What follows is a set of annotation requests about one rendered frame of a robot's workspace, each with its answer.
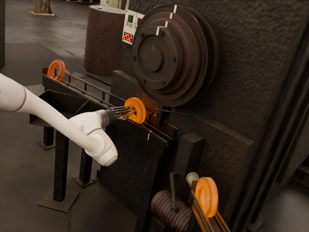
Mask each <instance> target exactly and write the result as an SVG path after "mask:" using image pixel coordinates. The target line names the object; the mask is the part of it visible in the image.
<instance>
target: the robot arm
mask: <svg viewBox="0 0 309 232"><path fill-rule="evenodd" d="M0 111H7V112H13V113H28V114H33V115H35V116H37V117H39V118H41V119H42V120H44V121H45V122H47V123H48V124H50V125H51V126H53V127H54V128H55V129H56V130H58V131H59V132H61V133H62V134H64V135H65V136H66V137H68V138H69V139H70V140H72V141H73V142H75V143H76V144H77V145H79V146H80V147H82V148H84V149H85V152H86V153H87V154H88V155H90V156H91V157H92V158H93V159H94V160H96V161H97V162H98V163H99V164H101V165H103V166H109V165H111V164H113V163H114V162H115V161H116V160H117V156H118V152H117V149H116V147H115V145H114V143H113V142H112V140H111V139H110V137H109V136H108V135H107V134H106V133H105V132H104V131H103V129H102V128H103V127H106V126H108V125H109V124H111V123H114V122H115V121H116V120H119V119H122V121H125V119H127V118H129V117H131V116H132V115H133V112H135V111H136V109H135V107H133V106H132V107H129V106H128V107H126V106H120V107H109V109H108V110H98V111H94V112H86V113H82V114H79V115H76V116H74V117H72V118H70V119H69V120H68V119H67V118H66V117H64V116H63V115H62V114H61V113H60V112H58V111H57V110H56V109H55V108H53V107H52V106H51V105H49V104H48V103H47V102H45V101H44V100H42V99H40V98H39V97H37V96H36V95H34V94H33V93H31V92H30V91H29V90H28V89H26V88H25V87H24V86H22V85H20V84H19V83H17V82H15V81H14V80H13V79H11V78H8V77H6V76H4V75H3V74H1V73H0Z"/></svg>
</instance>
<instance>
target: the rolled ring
mask: <svg viewBox="0 0 309 232"><path fill-rule="evenodd" d="M57 65H59V73H58V75H57V76H56V77H55V78H53V71H54V69H55V67H56V66H57ZM64 73H65V64H64V62H63V61H61V60H59V59H56V60H54V61H53V62H52V63H51V64H50V66H49V68H48V71H47V75H48V76H49V77H51V78H53V79H55V80H57V81H59V82H60V81H61V80H62V78H63V76H64Z"/></svg>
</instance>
